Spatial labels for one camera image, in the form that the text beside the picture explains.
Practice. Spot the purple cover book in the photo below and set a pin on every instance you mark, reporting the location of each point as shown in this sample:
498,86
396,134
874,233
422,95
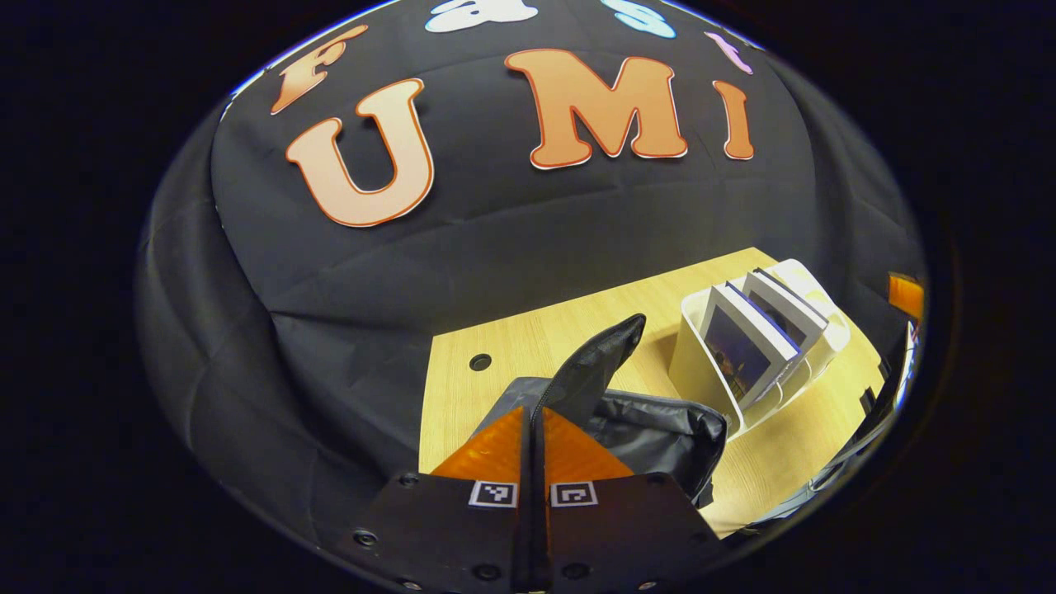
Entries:
738,351

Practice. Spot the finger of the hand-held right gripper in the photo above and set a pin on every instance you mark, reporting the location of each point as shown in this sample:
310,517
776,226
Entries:
906,295

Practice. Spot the grey schoolbag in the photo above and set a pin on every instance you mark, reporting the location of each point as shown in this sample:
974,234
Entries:
652,429

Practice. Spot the portrait cover book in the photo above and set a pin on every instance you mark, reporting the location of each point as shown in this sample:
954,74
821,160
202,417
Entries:
784,309

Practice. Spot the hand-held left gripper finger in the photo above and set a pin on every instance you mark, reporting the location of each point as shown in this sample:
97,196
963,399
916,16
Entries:
525,528
543,528

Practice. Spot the white bookshelf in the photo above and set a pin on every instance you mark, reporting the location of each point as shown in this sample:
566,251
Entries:
697,371

